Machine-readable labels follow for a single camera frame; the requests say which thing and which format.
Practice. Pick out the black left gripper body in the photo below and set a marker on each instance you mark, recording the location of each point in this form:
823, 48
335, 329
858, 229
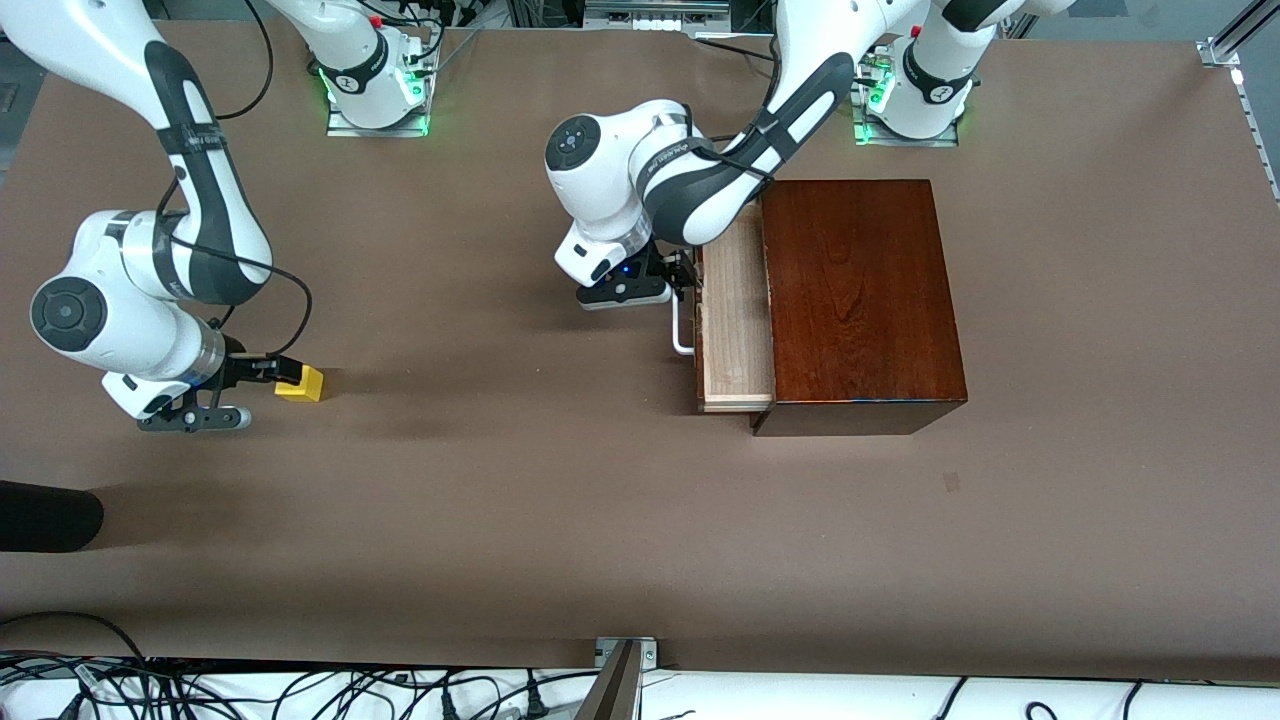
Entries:
668, 266

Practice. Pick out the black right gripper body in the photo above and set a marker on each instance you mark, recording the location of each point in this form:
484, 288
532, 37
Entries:
243, 369

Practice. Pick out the yellow cube block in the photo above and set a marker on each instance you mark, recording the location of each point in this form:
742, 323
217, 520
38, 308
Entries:
308, 392

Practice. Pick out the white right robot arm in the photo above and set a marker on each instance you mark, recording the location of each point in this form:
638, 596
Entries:
100, 290

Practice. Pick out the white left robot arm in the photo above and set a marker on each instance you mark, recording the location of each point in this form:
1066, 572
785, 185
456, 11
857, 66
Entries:
600, 190

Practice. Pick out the dark wooden drawer cabinet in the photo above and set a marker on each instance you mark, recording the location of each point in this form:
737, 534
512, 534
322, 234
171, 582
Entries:
860, 300

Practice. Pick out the grey power strip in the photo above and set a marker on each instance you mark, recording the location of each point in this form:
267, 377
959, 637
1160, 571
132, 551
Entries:
655, 22

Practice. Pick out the black cylindrical object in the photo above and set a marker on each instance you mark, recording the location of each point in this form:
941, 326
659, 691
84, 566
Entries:
45, 515

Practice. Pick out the brown table cover sheet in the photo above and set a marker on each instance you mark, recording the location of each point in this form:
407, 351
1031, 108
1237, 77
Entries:
500, 500

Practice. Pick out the dark metal beam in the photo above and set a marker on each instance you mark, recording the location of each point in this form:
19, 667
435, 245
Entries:
610, 695

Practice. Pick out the white edge panel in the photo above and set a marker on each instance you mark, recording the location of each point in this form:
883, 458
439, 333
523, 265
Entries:
800, 700

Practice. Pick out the aluminium corner profile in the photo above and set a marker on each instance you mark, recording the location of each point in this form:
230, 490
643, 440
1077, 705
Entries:
1235, 35

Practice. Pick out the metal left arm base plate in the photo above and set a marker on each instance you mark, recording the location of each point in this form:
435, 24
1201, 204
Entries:
880, 140

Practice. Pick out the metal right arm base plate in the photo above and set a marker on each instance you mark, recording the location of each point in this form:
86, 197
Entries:
400, 130

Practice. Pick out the small aluminium bracket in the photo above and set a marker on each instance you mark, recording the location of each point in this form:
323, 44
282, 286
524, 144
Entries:
650, 652

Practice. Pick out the perforated metal rail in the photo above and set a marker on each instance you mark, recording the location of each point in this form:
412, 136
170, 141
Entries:
1260, 130

